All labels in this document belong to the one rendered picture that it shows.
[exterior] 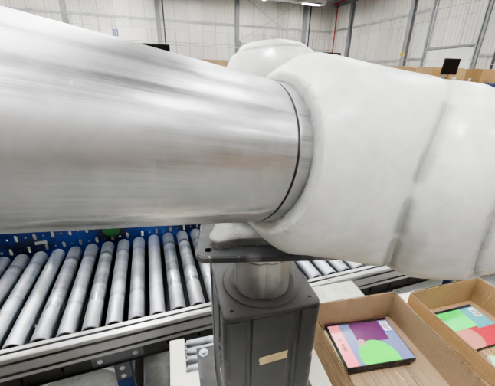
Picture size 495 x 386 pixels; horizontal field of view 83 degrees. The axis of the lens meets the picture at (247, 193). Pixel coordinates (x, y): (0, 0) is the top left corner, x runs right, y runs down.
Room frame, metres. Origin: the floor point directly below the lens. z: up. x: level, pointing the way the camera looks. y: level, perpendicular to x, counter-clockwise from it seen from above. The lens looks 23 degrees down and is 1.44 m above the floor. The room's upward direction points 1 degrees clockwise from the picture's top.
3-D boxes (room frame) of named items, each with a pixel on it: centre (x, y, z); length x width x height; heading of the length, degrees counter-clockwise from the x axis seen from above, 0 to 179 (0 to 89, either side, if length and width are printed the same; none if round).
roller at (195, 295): (0.95, 0.24, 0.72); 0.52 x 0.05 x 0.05; 19
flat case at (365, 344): (0.55, -0.34, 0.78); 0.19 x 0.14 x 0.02; 100
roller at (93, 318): (0.84, 0.54, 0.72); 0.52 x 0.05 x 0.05; 19
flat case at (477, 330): (0.62, -0.66, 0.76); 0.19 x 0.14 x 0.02; 106
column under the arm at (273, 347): (0.45, -0.03, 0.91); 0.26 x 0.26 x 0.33; 15
